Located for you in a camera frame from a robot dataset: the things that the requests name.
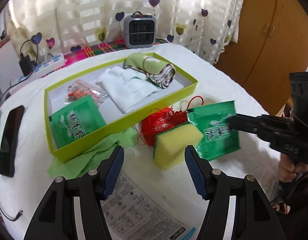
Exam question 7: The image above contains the black smartphone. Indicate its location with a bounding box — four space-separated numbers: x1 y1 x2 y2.
0 105 25 178

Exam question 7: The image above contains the brown wooden cabinet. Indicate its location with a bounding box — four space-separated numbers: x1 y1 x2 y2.
215 0 308 115

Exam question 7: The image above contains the white cloth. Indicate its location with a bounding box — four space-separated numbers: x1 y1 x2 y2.
97 66 160 113

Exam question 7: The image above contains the green tea packet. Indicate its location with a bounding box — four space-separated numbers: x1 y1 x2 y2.
49 95 106 148
186 101 241 161

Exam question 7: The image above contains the cream heart pattern curtain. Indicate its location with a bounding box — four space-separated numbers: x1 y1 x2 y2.
4 0 244 64

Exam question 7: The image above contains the lime green shallow box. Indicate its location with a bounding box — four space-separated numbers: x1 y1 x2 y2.
44 58 198 163

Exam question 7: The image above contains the person's right hand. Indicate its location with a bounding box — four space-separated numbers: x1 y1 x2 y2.
278 153 308 183

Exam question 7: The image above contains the white printed plastic package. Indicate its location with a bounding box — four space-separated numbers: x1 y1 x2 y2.
101 172 197 240

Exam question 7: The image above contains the grey portable heater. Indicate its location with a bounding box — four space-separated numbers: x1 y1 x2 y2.
124 11 156 49

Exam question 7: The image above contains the light green cloth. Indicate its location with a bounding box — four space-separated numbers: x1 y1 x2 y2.
47 127 138 179

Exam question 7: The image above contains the black power adapter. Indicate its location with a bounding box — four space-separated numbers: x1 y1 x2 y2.
19 55 36 76

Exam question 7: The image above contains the white blue power strip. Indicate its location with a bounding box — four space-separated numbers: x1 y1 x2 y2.
12 53 66 88

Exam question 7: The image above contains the rolled green patterned towel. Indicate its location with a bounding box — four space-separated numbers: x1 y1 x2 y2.
125 53 177 89

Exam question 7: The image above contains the red tassel knot ornament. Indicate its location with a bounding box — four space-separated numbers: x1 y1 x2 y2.
136 95 204 148

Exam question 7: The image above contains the yellow green sponge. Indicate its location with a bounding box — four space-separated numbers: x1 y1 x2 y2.
153 123 203 170

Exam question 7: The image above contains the plaid colourful cloth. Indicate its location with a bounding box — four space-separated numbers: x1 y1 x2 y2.
41 37 170 78

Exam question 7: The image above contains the clear orange snack packet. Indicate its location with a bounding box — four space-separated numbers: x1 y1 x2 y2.
65 80 108 106

